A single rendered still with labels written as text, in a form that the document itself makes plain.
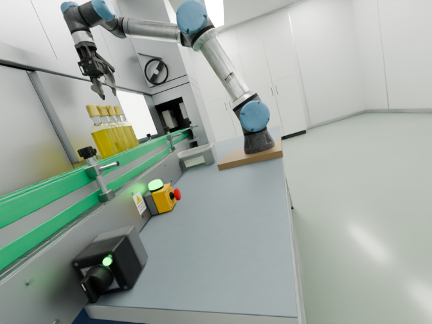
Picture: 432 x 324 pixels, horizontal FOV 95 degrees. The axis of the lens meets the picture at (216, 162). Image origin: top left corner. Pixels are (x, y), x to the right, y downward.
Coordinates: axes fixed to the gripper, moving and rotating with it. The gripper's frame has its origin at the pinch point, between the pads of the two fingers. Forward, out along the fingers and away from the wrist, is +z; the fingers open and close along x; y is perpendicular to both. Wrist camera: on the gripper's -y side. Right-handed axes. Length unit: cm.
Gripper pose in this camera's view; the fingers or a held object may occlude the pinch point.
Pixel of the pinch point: (109, 95)
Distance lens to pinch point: 104.8
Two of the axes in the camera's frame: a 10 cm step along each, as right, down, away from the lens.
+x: 9.5, -2.7, -1.5
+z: 3.0, 9.3, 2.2
